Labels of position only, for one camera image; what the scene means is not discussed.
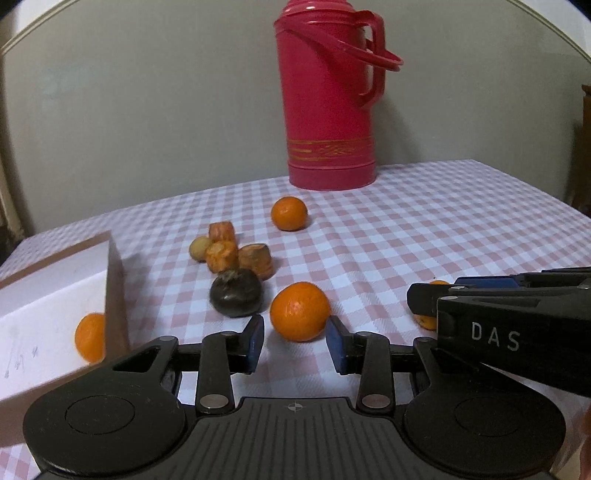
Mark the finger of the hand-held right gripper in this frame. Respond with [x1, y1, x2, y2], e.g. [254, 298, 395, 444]
[454, 267, 591, 289]
[407, 282, 591, 319]

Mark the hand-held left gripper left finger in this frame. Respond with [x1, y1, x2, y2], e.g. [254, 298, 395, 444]
[113, 315, 265, 414]

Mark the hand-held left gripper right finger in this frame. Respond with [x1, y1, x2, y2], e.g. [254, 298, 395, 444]
[325, 315, 481, 411]

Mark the orange mandarin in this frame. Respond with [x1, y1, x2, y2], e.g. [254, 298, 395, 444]
[270, 196, 308, 232]
[413, 280, 451, 330]
[270, 281, 332, 343]
[75, 313, 107, 364]

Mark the dark round fruit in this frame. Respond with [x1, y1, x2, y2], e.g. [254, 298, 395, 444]
[209, 268, 264, 319]

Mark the carrot piece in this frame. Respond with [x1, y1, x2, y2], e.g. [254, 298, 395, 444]
[238, 243, 274, 281]
[209, 222, 237, 244]
[205, 241, 239, 272]

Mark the white cardboard box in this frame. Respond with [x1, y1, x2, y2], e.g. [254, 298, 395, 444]
[0, 231, 131, 448]

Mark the pink checked tablecloth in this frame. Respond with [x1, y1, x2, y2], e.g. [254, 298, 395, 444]
[0, 159, 591, 480]

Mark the small tan round fruit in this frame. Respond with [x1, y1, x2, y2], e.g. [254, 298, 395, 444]
[189, 236, 213, 263]

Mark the brown wooden furniture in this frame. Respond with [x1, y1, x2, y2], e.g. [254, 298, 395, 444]
[573, 84, 591, 208]

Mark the red thermos flask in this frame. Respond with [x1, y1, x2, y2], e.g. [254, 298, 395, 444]
[273, 0, 403, 191]

